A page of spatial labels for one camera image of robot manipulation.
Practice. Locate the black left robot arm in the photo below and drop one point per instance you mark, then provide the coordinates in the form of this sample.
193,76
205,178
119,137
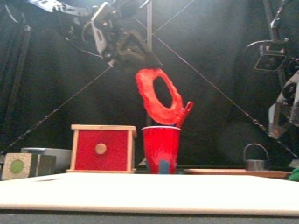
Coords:
58,7

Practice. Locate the red plastic dough tool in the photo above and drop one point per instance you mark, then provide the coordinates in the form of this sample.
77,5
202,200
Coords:
188,112

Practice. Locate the red plastic cup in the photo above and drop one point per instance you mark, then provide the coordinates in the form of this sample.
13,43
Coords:
155,145

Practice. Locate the small blue plastic piece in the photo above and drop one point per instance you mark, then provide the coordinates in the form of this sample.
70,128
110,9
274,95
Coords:
163,167

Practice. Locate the wooden box with red drawer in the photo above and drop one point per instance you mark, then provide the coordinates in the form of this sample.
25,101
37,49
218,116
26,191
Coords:
117,157

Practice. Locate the grey metal block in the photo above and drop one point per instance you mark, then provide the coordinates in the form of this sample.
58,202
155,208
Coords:
54,156

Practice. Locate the wooden block with green circle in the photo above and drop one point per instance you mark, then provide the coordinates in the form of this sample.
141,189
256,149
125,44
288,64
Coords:
39,164

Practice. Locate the white rectangular board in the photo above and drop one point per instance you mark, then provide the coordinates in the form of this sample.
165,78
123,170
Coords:
137,195

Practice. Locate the vertical metal frame pole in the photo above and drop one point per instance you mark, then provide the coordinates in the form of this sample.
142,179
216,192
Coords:
149,23

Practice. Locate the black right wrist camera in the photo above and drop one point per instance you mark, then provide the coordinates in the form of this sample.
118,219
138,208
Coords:
270,61

